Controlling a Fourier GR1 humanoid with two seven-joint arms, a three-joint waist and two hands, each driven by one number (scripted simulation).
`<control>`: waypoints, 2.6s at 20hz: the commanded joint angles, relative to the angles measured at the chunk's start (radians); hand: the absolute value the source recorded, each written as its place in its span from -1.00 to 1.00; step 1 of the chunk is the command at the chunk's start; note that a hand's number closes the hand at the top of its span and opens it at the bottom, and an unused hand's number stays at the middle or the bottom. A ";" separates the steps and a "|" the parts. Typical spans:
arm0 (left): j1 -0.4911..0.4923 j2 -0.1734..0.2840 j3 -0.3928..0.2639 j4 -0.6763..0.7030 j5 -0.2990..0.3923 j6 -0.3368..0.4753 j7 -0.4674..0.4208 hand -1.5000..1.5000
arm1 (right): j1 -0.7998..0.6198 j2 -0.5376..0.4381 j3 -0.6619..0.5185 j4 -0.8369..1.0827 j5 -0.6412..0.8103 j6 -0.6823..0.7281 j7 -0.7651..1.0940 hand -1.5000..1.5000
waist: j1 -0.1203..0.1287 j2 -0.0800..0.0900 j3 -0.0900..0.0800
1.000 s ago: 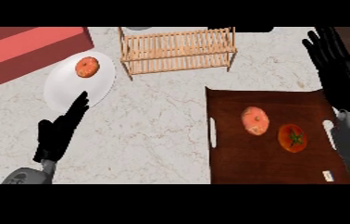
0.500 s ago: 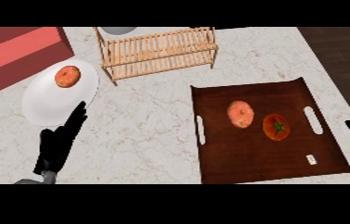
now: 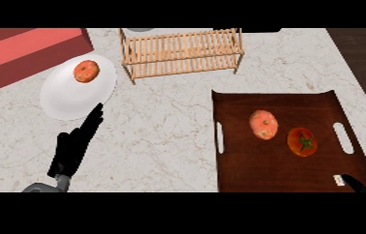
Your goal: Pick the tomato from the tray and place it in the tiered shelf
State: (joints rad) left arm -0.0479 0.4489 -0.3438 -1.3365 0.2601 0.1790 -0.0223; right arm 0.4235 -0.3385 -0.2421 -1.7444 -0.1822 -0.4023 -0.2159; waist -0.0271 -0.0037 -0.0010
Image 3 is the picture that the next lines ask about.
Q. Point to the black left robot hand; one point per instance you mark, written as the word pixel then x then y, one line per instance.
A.
pixel 72 147

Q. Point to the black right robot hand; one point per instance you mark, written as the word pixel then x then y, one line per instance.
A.
pixel 355 182

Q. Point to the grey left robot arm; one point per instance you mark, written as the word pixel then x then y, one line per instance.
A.
pixel 53 185

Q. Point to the red tomato with green stem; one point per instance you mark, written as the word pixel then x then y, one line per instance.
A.
pixel 302 142

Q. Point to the dark brown wooden tray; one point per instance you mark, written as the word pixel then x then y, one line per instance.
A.
pixel 281 147

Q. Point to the wooden tiered shelf rack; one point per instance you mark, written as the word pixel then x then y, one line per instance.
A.
pixel 184 52

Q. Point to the white oval plate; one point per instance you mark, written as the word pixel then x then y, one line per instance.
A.
pixel 76 89

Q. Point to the small orange fruit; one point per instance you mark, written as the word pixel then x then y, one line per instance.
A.
pixel 86 71

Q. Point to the pale orange oval fruit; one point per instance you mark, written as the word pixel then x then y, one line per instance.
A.
pixel 264 124

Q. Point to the red box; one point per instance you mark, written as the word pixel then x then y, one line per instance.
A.
pixel 33 52

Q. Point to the grey round object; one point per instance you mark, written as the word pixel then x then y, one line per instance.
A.
pixel 141 29

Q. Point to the black appliance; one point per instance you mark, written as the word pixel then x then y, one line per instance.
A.
pixel 261 29

